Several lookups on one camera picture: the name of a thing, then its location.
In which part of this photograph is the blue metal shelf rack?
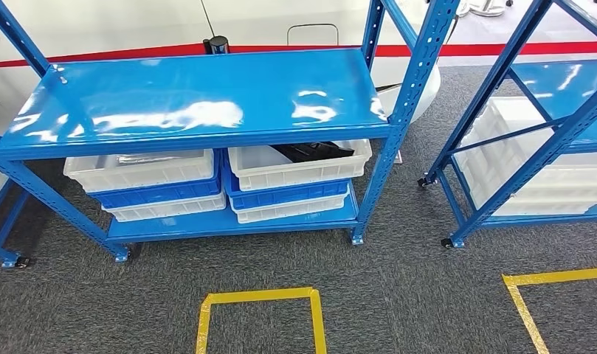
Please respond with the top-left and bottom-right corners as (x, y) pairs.
(0, 0), (463, 265)
(417, 0), (597, 251)

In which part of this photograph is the black cylindrical sensor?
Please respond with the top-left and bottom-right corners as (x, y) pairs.
(202, 35), (230, 55)

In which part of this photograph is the white car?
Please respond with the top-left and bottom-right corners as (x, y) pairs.
(0, 0), (444, 139)

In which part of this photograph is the white pedestal base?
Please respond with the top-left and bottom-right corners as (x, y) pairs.
(455, 0), (509, 18)

